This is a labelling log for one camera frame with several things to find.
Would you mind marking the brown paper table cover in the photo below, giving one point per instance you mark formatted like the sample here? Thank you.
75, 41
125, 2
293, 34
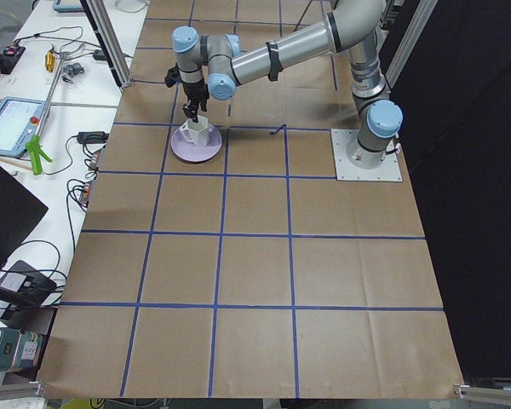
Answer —
256, 274

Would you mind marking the green handled grabber tool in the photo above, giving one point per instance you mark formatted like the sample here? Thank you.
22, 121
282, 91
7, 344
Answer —
33, 146

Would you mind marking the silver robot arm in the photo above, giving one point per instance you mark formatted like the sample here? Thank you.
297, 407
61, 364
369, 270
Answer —
213, 66

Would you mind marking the lavender round plate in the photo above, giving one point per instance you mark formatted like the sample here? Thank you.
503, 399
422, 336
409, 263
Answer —
188, 152

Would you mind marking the teach pendant tablet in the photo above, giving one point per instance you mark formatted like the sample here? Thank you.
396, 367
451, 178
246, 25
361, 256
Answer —
18, 123

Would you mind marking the white faceted cup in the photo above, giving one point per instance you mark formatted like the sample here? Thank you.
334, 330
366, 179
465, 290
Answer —
196, 131

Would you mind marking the black monitor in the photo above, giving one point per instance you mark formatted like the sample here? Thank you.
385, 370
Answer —
20, 213

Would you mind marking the aluminium frame post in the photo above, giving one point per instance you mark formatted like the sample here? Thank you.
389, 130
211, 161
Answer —
108, 41

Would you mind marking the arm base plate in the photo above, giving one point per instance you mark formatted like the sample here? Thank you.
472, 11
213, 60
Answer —
353, 163

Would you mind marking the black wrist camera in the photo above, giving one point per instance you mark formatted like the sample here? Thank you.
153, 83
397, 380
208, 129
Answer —
172, 77

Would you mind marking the yellow tool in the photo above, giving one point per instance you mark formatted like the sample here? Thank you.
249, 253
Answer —
49, 62

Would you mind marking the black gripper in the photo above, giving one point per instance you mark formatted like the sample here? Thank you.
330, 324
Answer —
195, 91

